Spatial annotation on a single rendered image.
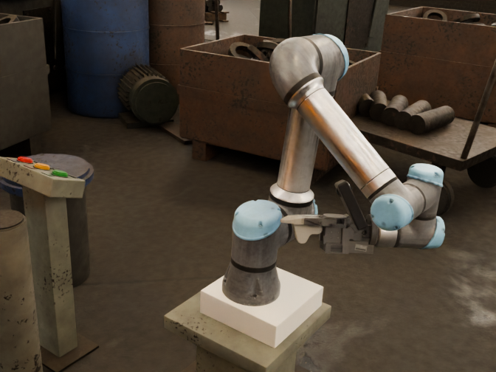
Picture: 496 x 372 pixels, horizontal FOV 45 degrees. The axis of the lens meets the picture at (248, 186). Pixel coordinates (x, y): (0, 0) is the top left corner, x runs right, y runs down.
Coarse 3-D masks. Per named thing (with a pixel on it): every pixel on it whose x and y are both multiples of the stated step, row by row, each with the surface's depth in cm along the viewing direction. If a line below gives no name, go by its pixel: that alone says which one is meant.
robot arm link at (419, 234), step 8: (408, 224) 131; (416, 224) 130; (424, 224) 130; (432, 224) 131; (440, 224) 132; (400, 232) 131; (408, 232) 131; (416, 232) 131; (424, 232) 131; (432, 232) 131; (440, 232) 131; (400, 240) 131; (408, 240) 131; (416, 240) 132; (424, 240) 132; (432, 240) 131; (440, 240) 132; (424, 248) 134
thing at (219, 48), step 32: (192, 64) 322; (224, 64) 312; (256, 64) 303; (352, 64) 305; (192, 96) 328; (224, 96) 318; (256, 96) 309; (352, 96) 312; (192, 128) 336; (224, 128) 325; (256, 128) 316; (320, 160) 303
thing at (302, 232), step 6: (288, 216) 133; (294, 216) 132; (300, 216) 132; (282, 222) 133; (288, 222) 132; (294, 222) 131; (300, 222) 131; (294, 228) 132; (300, 228) 132; (306, 228) 132; (312, 228) 132; (318, 228) 132; (300, 234) 132; (306, 234) 132; (300, 240) 132; (306, 240) 132
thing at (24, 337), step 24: (0, 216) 151; (24, 216) 154; (0, 240) 146; (24, 240) 151; (0, 264) 148; (24, 264) 153; (0, 288) 151; (24, 288) 155; (0, 312) 154; (24, 312) 157; (0, 336) 157; (24, 336) 159; (0, 360) 161; (24, 360) 162
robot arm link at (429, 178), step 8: (416, 168) 128; (424, 168) 128; (432, 168) 129; (408, 176) 129; (416, 176) 127; (424, 176) 126; (432, 176) 126; (440, 176) 127; (416, 184) 125; (424, 184) 126; (432, 184) 126; (440, 184) 127; (424, 192) 124; (432, 192) 126; (440, 192) 129; (432, 200) 126; (424, 208) 124; (432, 208) 129; (424, 216) 129; (432, 216) 130
